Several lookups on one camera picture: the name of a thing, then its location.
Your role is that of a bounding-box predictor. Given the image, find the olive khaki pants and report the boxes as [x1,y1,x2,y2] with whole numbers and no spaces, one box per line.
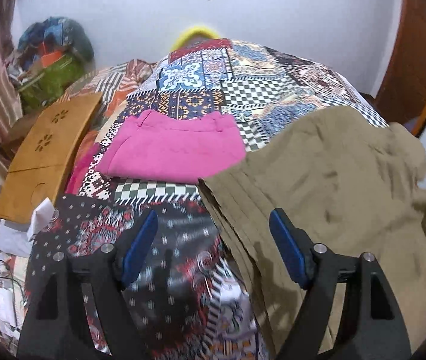
[200,106,426,354]

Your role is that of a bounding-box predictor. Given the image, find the white paper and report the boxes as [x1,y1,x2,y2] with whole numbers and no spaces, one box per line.
[27,197,55,242]

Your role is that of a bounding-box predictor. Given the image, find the patchwork patterned bedsheet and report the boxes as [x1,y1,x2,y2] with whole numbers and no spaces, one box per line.
[25,39,385,359]

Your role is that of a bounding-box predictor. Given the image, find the wooden laptop tray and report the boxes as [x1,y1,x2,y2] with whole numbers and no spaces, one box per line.
[0,93,102,224]

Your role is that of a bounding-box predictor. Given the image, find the folded pink pants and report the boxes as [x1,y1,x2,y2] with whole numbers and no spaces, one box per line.
[96,111,246,185]

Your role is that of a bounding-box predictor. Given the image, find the brown wooden door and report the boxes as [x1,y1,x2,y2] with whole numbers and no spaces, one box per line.
[375,0,426,137]

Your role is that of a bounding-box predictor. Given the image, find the pile of clothes bags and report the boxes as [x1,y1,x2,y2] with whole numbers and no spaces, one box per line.
[6,16,94,114]

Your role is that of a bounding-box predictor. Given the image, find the yellow fuzzy pillow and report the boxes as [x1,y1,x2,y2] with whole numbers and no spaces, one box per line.
[170,25,220,52]

